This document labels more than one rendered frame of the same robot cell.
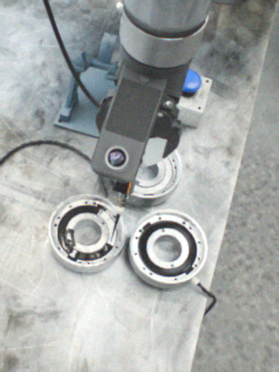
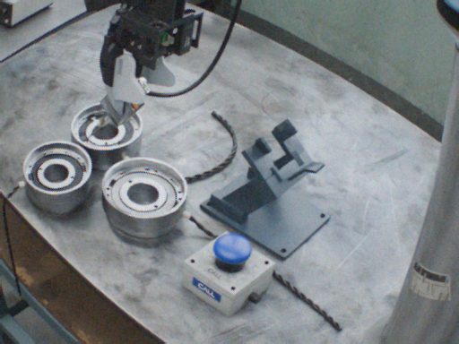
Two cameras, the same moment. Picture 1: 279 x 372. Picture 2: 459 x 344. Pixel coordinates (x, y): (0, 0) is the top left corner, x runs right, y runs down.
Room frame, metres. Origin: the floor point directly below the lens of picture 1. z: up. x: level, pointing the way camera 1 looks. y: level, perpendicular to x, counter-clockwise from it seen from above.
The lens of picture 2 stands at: (0.73, -0.64, 1.45)
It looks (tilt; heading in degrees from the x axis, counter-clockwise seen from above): 40 degrees down; 113
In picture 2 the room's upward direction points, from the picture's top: 9 degrees clockwise
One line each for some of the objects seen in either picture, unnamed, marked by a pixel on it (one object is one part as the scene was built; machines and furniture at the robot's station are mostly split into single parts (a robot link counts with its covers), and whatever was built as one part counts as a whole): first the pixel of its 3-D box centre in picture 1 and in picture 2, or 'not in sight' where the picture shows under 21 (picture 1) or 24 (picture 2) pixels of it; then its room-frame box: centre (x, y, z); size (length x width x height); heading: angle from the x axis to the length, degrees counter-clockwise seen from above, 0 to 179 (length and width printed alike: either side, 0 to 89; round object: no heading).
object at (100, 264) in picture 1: (87, 234); (105, 136); (0.26, 0.02, 0.82); 0.10 x 0.10 x 0.04
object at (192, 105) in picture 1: (185, 94); (231, 277); (0.52, -0.10, 0.82); 0.08 x 0.07 x 0.05; 169
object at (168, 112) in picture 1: (152, 74); (154, 8); (0.35, -0.03, 1.07); 0.09 x 0.08 x 0.12; 170
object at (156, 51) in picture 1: (159, 24); not in sight; (0.34, -0.02, 1.15); 0.08 x 0.08 x 0.05
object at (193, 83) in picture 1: (187, 87); (230, 259); (0.51, -0.10, 0.85); 0.04 x 0.04 x 0.05
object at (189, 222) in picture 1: (166, 250); (56, 177); (0.25, -0.09, 0.82); 0.10 x 0.10 x 0.04
